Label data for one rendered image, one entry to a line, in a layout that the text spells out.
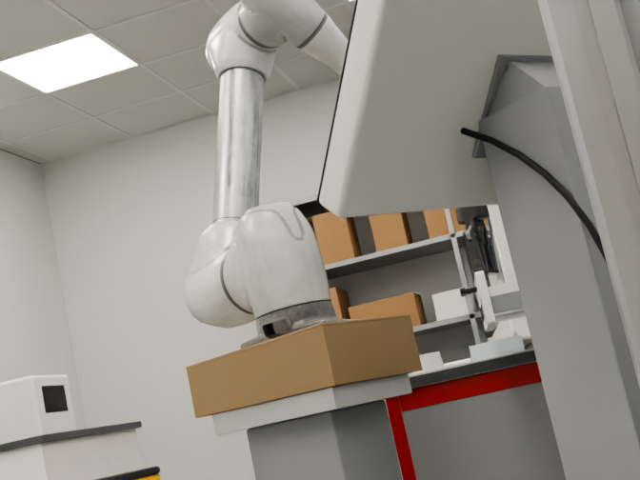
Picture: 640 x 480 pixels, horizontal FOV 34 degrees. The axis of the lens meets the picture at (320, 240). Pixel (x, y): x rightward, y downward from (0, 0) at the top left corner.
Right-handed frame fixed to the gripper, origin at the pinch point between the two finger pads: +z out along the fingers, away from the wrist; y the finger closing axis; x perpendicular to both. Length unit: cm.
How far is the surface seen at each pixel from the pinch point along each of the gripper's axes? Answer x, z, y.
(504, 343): -0.4, 13.1, -1.0
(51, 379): 314, -30, 172
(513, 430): -1.3, 32.5, -10.8
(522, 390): -5.0, 24.3, -9.3
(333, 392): 6, 17, -71
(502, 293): -13.9, 4.6, -31.5
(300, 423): 17, 21, -67
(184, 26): 201, -190, 191
